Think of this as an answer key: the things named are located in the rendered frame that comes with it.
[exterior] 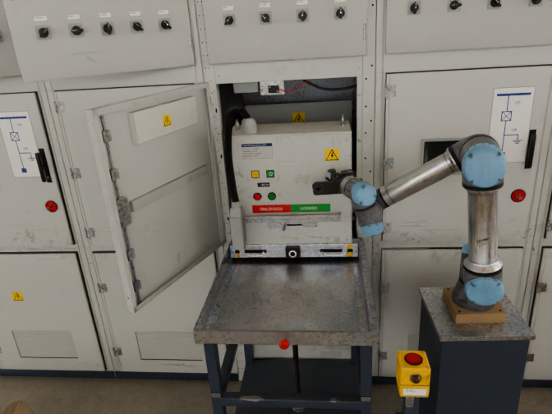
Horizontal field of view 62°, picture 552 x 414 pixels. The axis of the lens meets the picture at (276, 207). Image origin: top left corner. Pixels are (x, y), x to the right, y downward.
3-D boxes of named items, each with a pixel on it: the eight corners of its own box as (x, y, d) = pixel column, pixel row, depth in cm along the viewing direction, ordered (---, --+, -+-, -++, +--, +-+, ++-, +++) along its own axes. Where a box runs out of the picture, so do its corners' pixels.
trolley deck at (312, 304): (379, 346, 151) (379, 331, 149) (195, 343, 158) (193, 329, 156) (363, 250, 213) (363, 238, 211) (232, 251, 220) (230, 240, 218)
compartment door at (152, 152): (121, 309, 171) (76, 109, 144) (216, 238, 223) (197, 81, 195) (135, 313, 168) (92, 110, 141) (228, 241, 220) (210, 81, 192)
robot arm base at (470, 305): (489, 288, 177) (493, 266, 173) (500, 313, 163) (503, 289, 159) (448, 287, 180) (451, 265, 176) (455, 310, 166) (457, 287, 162)
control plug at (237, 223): (244, 250, 185) (241, 209, 179) (232, 250, 186) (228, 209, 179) (247, 241, 192) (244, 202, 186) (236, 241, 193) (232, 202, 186)
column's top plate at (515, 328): (499, 289, 187) (499, 285, 187) (535, 340, 158) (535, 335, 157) (418, 291, 190) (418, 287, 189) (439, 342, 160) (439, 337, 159)
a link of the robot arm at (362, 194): (360, 213, 148) (351, 189, 145) (347, 204, 158) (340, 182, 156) (382, 203, 149) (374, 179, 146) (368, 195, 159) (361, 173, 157)
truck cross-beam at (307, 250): (357, 256, 192) (357, 244, 190) (231, 258, 198) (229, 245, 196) (356, 250, 197) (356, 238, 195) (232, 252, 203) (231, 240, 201)
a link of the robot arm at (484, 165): (499, 285, 160) (500, 132, 140) (505, 311, 147) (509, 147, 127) (462, 285, 164) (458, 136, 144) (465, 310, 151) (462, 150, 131)
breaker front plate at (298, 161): (351, 246, 191) (351, 133, 173) (236, 248, 197) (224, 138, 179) (351, 246, 192) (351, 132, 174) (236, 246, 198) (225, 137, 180)
